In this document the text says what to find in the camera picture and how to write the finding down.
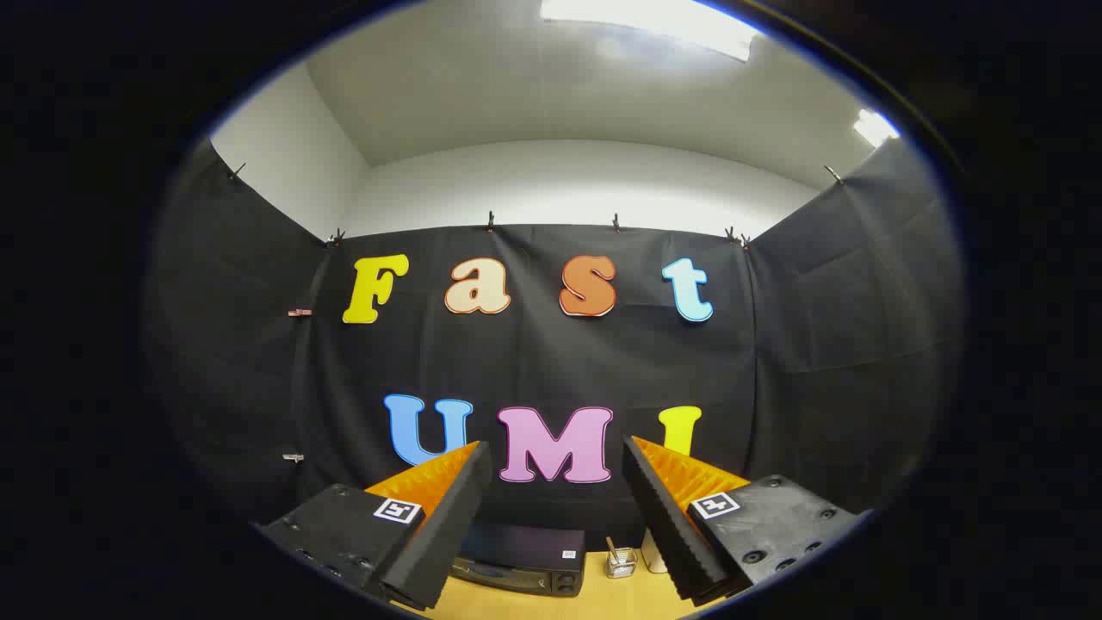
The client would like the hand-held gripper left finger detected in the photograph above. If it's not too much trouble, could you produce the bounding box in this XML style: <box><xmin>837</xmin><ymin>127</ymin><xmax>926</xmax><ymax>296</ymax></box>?
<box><xmin>257</xmin><ymin>441</ymin><xmax>494</xmax><ymax>612</ymax></box>

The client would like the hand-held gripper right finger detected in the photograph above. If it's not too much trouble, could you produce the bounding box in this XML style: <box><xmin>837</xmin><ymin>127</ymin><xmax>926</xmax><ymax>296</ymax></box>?
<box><xmin>622</xmin><ymin>435</ymin><xmax>866</xmax><ymax>606</ymax></box>

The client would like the black toaster oven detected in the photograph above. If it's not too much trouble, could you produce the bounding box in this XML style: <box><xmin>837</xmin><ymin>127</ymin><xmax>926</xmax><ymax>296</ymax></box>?
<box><xmin>449</xmin><ymin>521</ymin><xmax>588</xmax><ymax>598</ymax></box>

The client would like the white pop-up toaster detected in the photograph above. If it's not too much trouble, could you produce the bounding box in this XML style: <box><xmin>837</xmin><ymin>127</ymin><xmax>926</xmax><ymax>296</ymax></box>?
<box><xmin>641</xmin><ymin>529</ymin><xmax>672</xmax><ymax>574</ymax></box>

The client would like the row of black backdrop clamps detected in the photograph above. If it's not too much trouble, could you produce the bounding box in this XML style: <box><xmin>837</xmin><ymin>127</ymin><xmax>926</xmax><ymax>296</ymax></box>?
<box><xmin>227</xmin><ymin>162</ymin><xmax>846</xmax><ymax>249</ymax></box>

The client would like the small ceiling light panel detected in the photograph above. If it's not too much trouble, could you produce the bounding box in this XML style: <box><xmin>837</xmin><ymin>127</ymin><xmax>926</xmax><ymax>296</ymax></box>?
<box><xmin>852</xmin><ymin>108</ymin><xmax>901</xmax><ymax>149</ymax></box>

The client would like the large ceiling light panel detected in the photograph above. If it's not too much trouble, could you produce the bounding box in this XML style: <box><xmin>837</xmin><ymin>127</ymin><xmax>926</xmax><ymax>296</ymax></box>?
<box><xmin>541</xmin><ymin>0</ymin><xmax>764</xmax><ymax>63</ymax></box>

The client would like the wire rack with wooden handle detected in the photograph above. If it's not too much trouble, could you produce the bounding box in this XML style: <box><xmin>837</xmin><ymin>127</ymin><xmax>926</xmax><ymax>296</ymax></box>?
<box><xmin>604</xmin><ymin>536</ymin><xmax>639</xmax><ymax>580</ymax></box>

